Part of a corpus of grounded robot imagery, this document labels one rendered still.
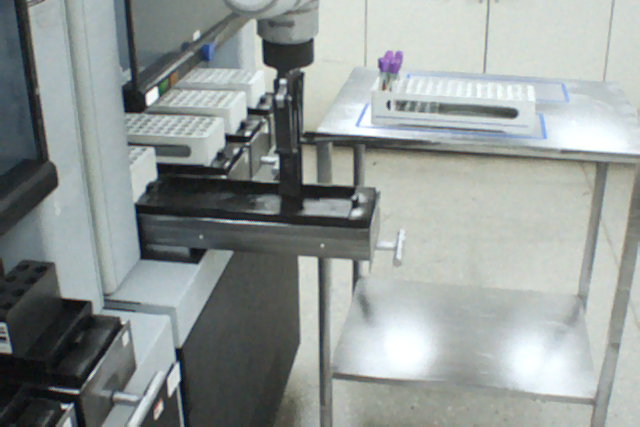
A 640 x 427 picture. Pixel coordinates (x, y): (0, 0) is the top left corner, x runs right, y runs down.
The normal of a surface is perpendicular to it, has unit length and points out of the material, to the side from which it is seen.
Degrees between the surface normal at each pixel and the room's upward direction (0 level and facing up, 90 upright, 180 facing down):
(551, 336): 0
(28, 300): 90
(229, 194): 0
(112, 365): 90
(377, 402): 0
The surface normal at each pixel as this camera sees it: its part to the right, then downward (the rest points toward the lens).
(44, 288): 0.99, 0.06
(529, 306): 0.00, -0.91
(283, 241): -0.16, 0.40
